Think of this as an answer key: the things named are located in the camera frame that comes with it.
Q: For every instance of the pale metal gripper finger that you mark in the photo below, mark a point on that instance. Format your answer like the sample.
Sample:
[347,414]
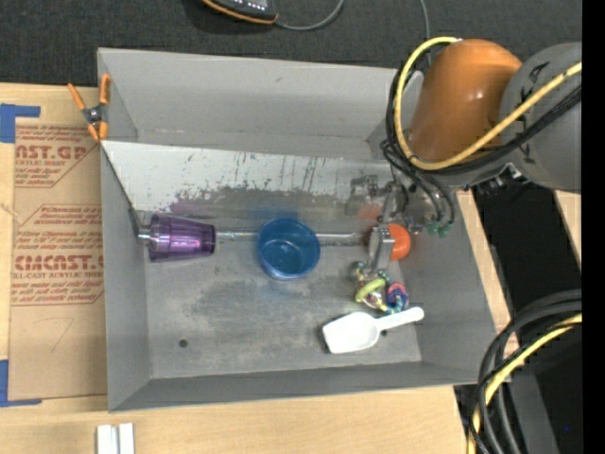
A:
[386,249]
[374,246]

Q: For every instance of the orange ball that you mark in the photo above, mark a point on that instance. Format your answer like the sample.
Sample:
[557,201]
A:
[402,243]

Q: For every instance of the blue plastic cup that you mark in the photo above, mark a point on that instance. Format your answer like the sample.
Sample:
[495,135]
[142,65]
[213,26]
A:
[288,249]

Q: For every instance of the white plastic scoop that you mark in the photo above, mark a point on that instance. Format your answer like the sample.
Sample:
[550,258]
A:
[352,333]

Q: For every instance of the grey metal bin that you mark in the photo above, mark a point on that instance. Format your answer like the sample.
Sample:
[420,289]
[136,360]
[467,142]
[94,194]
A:
[264,329]

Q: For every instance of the purple plastic cup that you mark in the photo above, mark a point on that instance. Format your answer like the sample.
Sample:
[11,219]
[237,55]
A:
[182,238]

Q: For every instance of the brown cardboard board red print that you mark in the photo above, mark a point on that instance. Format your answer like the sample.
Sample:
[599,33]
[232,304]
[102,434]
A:
[57,234]

